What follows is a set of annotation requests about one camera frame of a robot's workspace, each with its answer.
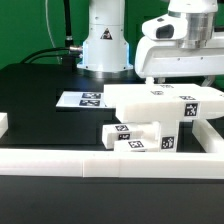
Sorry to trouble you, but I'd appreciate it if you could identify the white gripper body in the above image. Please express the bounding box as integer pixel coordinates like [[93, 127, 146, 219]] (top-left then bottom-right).
[[135, 13, 224, 78]]

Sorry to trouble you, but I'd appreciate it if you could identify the white chair back frame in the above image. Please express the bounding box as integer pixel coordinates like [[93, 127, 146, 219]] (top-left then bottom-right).
[[104, 84, 224, 123]]

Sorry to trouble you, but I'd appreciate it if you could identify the white chair seat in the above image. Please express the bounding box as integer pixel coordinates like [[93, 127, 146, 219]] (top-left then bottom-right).
[[141, 78, 182, 152]]

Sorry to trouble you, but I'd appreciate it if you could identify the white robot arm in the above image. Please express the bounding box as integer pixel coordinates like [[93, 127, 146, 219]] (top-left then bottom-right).
[[78, 0, 224, 84]]

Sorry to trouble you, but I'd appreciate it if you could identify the white marker sheet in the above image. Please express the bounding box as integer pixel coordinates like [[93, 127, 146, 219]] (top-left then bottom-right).
[[56, 91, 105, 108]]

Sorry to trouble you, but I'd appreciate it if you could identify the white U-shaped fence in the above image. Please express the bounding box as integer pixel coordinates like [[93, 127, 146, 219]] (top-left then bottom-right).
[[0, 112, 224, 178]]

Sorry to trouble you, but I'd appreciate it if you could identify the black cable bundle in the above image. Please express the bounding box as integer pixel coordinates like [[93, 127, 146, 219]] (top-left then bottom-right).
[[20, 0, 84, 65]]

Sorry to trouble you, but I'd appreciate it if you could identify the thin white cable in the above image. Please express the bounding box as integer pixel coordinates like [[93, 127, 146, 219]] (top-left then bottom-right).
[[45, 0, 63, 65]]

